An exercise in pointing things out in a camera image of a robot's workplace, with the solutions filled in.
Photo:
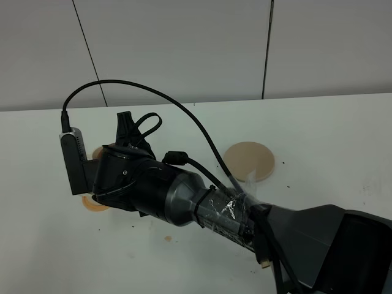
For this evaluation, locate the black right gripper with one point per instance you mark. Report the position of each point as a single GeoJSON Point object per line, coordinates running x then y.
{"type": "Point", "coordinates": [132, 180]}

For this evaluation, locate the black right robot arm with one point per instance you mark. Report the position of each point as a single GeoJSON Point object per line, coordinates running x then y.
{"type": "Point", "coordinates": [326, 249]}

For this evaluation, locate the beige round teapot saucer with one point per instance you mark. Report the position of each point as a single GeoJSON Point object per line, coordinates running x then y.
{"type": "Point", "coordinates": [249, 159]}

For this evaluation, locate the orange coaster far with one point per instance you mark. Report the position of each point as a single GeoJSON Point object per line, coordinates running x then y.
{"type": "Point", "coordinates": [97, 153]}

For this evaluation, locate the orange coaster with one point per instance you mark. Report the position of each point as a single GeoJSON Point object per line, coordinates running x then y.
{"type": "Point", "coordinates": [91, 205]}
{"type": "Point", "coordinates": [97, 153]}

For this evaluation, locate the orange coaster near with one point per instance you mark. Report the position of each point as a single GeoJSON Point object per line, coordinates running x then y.
{"type": "Point", "coordinates": [91, 205]}

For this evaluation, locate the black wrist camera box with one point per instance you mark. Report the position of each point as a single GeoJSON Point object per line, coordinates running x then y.
{"type": "Point", "coordinates": [81, 171]}

